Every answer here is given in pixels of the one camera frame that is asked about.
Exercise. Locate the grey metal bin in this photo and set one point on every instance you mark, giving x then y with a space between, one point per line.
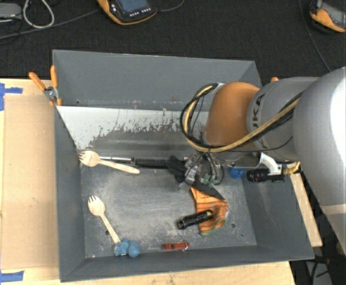
149 197

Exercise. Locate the blue lumpy toy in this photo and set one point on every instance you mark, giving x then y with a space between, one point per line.
129 248

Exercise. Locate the blue round cap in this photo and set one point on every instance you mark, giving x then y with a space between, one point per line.
236 173

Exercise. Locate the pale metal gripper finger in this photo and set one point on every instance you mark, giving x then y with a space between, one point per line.
190 175
190 162

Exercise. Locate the black cylinder on white bracket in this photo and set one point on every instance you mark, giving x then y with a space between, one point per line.
258 175

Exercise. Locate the pale wooden spork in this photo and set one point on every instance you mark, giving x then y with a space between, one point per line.
90 158
96 207

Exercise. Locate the red-brown flat block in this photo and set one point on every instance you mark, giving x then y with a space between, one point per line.
174 246

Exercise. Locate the orange tiger-striped toy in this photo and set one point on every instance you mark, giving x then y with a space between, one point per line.
217 208

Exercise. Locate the brown cardboard board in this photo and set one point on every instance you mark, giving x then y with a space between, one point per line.
27 174

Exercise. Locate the black flashlight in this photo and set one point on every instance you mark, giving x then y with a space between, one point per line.
195 219

